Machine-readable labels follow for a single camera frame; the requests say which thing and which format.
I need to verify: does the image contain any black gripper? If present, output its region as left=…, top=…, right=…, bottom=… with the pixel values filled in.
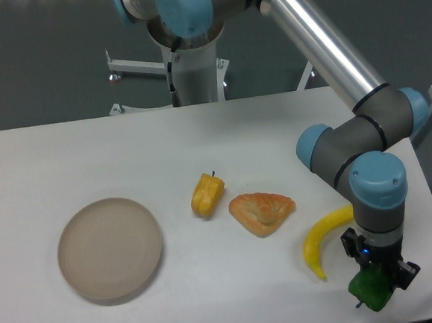
left=340, top=225, right=421, bottom=290

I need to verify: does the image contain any green bell pepper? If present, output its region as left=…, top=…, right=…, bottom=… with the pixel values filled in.
left=348, top=263, right=392, bottom=312

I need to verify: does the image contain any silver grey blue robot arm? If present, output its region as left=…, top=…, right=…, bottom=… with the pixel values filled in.
left=112, top=0, right=429, bottom=291

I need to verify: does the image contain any yellow bell pepper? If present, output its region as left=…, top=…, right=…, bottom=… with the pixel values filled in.
left=191, top=172, right=225, bottom=219

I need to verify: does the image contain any yellow banana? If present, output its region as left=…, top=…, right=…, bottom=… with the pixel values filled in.
left=302, top=205, right=354, bottom=281

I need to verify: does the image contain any orange pastry bread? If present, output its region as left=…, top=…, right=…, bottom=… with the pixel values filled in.
left=228, top=192, right=296, bottom=238

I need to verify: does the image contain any beige round plate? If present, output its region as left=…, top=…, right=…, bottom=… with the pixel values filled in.
left=57, top=198, right=163, bottom=306

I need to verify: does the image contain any black cable on pedestal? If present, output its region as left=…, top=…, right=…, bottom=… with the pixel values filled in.
left=163, top=35, right=189, bottom=108

